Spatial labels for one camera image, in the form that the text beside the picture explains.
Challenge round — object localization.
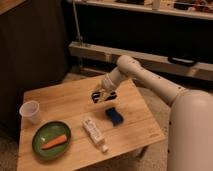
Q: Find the orange carrot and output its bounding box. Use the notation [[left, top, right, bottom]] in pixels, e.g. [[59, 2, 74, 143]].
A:
[[41, 134, 67, 150]]

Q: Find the translucent plastic cup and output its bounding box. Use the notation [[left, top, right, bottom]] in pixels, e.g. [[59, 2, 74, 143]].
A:
[[19, 100, 41, 124]]

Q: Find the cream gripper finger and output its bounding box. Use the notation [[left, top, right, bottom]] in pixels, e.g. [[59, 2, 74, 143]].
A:
[[103, 91, 113, 100], [91, 84, 102, 95]]

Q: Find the blue sponge block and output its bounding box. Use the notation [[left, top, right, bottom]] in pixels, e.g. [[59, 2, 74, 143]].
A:
[[106, 108, 124, 126]]

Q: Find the white tube with cap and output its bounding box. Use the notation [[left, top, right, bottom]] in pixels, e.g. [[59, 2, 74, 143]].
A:
[[82, 119, 108, 153]]

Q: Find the black case handle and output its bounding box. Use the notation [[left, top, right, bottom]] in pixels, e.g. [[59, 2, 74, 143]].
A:
[[167, 57, 198, 67]]

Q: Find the metal stand pole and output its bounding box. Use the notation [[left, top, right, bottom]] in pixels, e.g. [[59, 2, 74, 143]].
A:
[[71, 0, 86, 73]]

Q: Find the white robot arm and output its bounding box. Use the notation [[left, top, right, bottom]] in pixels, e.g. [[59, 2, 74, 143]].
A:
[[91, 55, 213, 171]]

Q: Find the dark cabinet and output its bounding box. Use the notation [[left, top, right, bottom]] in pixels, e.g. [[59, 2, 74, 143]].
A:
[[0, 0, 68, 135]]

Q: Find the long grey case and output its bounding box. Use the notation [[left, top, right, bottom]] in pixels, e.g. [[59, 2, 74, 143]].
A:
[[69, 41, 213, 81]]

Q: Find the green ceramic plate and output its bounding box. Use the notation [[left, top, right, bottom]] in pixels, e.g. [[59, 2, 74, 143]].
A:
[[32, 121, 71, 161]]

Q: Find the wooden table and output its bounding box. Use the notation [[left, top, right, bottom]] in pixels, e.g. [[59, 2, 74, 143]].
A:
[[17, 77, 164, 171]]

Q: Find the white shelf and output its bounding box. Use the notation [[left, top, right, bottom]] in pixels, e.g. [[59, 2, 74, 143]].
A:
[[66, 0, 213, 21]]

